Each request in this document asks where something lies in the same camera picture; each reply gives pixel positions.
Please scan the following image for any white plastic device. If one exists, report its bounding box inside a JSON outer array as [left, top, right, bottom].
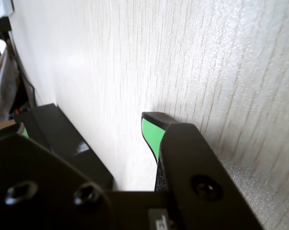
[[0, 0, 15, 19]]

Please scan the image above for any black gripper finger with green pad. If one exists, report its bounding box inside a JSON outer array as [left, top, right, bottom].
[[141, 111, 265, 230], [0, 121, 111, 230]]

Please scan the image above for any black open box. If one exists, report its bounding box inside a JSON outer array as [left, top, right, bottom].
[[13, 103, 114, 192]]

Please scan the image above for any beige hanging cloth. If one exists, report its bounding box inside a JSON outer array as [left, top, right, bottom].
[[0, 47, 23, 122]]

